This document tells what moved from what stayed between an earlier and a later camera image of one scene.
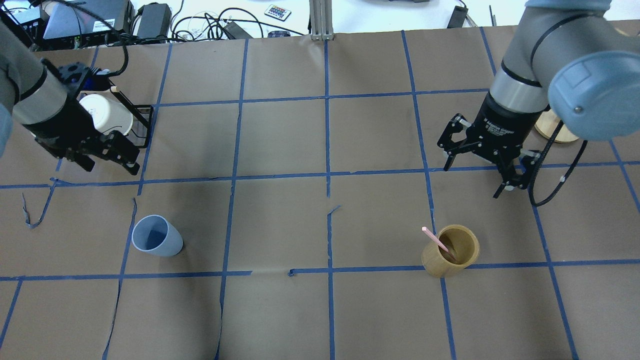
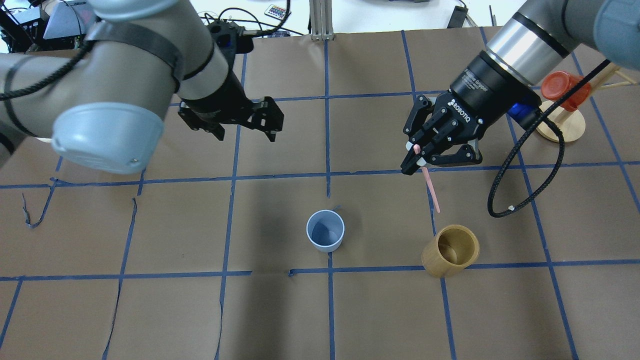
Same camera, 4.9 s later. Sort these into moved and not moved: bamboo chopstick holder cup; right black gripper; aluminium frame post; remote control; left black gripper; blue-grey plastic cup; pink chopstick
Moved: left black gripper; blue-grey plastic cup; pink chopstick; right black gripper
Not moved: aluminium frame post; bamboo chopstick holder cup; remote control
